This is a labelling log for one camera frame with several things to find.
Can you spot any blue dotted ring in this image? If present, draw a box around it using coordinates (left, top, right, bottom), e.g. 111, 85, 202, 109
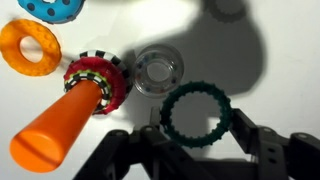
17, 0, 86, 25

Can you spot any thin dark green ring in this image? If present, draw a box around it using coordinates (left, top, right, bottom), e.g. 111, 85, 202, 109
159, 80, 233, 149

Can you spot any yellow bumpy ring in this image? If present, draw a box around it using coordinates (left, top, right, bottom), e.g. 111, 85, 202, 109
0, 18, 63, 78

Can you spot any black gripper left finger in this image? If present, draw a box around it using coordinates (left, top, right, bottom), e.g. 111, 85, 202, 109
73, 106, 214, 180

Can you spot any small yellow checkered ring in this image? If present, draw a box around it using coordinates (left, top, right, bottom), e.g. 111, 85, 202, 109
63, 69, 112, 110

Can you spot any orange stacking peg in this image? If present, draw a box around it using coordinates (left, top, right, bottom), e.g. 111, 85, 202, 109
9, 79, 104, 174

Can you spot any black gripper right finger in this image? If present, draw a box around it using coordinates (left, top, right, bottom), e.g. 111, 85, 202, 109
229, 108, 320, 180

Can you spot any red white striped ring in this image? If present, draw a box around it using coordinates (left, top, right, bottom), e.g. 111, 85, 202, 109
68, 49, 134, 98

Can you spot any clear plastic ring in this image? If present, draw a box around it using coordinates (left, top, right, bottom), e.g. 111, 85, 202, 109
132, 43, 185, 100

